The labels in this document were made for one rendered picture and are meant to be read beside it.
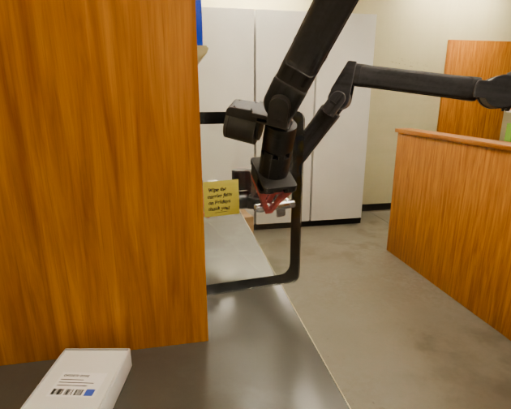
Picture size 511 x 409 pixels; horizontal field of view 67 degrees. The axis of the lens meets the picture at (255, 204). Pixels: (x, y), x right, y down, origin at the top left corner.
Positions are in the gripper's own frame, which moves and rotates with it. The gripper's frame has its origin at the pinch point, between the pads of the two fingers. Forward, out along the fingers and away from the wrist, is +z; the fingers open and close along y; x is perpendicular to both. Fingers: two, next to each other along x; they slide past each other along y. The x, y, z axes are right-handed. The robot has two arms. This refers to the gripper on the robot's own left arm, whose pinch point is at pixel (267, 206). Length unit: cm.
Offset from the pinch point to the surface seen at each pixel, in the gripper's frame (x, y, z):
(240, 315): -6.1, 9.1, 24.1
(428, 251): 186, -101, 159
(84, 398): -36.1, 26.7, 10.6
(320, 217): 161, -221, 230
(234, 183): -6.0, -5.7, -2.4
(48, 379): -42.2, 21.0, 13.2
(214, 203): -10.4, -4.0, 1.0
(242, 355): -9.3, 21.6, 18.1
